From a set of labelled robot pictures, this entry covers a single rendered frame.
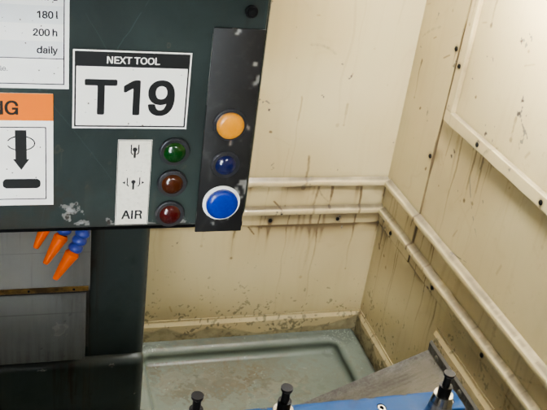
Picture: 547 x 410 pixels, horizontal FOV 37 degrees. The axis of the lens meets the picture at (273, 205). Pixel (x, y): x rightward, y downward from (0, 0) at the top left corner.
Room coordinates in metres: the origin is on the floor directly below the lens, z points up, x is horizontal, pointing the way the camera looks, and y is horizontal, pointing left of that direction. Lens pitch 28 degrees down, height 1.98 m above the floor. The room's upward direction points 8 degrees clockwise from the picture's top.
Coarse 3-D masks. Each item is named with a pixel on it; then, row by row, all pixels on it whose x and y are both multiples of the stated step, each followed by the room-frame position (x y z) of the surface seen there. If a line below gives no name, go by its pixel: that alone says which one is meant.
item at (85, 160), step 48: (96, 0) 0.63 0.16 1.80; (144, 0) 0.65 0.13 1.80; (192, 0) 0.66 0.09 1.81; (240, 0) 0.67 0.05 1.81; (96, 48) 0.63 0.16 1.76; (144, 48) 0.65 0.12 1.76; (192, 48) 0.66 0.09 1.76; (192, 96) 0.66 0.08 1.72; (96, 144) 0.64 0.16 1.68; (192, 144) 0.66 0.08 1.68; (96, 192) 0.64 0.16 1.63; (192, 192) 0.66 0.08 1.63
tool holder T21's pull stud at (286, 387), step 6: (282, 384) 0.77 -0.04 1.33; (288, 384) 0.77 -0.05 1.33; (282, 390) 0.76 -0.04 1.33; (288, 390) 0.76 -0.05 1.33; (282, 396) 0.76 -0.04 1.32; (288, 396) 0.76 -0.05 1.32; (282, 402) 0.76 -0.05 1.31; (288, 402) 0.76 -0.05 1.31; (282, 408) 0.75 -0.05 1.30; (288, 408) 0.76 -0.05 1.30
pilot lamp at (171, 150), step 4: (172, 144) 0.65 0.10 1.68; (176, 144) 0.65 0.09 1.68; (180, 144) 0.65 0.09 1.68; (168, 148) 0.65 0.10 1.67; (172, 148) 0.65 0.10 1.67; (176, 148) 0.65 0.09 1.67; (180, 148) 0.65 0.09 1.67; (184, 148) 0.66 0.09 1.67; (164, 152) 0.65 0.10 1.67; (168, 152) 0.65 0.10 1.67; (172, 152) 0.65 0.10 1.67; (176, 152) 0.65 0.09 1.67; (180, 152) 0.65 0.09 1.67; (184, 152) 0.66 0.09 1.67; (164, 156) 0.65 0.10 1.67; (168, 156) 0.65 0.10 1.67; (172, 156) 0.65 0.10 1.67; (176, 156) 0.65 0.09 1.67; (180, 156) 0.65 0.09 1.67; (184, 156) 0.66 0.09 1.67; (168, 160) 0.65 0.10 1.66; (172, 160) 0.65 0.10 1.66; (176, 160) 0.65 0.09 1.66; (180, 160) 0.65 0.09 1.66
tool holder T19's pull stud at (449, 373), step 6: (444, 372) 0.84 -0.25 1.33; (450, 372) 0.84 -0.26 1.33; (444, 378) 0.83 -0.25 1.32; (450, 378) 0.83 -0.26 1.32; (444, 384) 0.83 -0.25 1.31; (450, 384) 0.83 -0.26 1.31; (438, 390) 0.83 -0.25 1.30; (444, 390) 0.83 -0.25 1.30; (450, 390) 0.83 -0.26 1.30; (444, 396) 0.83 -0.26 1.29
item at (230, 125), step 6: (228, 114) 0.67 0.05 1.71; (234, 114) 0.67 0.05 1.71; (222, 120) 0.66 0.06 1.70; (228, 120) 0.66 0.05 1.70; (234, 120) 0.67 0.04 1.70; (240, 120) 0.67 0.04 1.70; (222, 126) 0.66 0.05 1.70; (228, 126) 0.66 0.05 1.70; (234, 126) 0.67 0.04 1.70; (240, 126) 0.67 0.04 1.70; (222, 132) 0.66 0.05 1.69; (228, 132) 0.66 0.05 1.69; (234, 132) 0.67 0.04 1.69; (240, 132) 0.67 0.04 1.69; (228, 138) 0.67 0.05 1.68
